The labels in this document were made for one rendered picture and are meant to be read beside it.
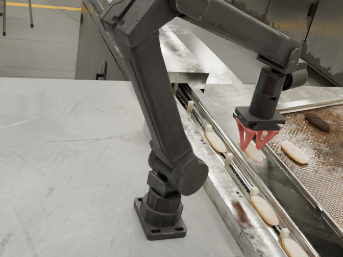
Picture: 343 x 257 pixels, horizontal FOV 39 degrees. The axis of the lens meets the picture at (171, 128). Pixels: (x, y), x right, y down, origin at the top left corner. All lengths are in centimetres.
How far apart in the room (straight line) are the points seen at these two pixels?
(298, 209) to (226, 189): 19
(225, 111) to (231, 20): 73
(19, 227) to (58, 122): 42
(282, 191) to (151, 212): 39
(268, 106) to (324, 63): 315
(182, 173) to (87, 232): 22
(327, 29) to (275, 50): 324
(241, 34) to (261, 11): 422
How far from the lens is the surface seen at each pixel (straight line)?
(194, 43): 211
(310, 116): 142
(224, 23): 84
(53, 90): 150
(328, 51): 418
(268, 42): 96
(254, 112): 109
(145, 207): 100
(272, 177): 129
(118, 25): 71
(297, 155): 124
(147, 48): 73
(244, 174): 121
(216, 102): 160
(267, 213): 109
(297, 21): 456
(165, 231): 100
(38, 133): 128
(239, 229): 103
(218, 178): 114
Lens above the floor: 149
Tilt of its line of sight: 29 degrees down
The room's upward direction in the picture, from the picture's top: 12 degrees clockwise
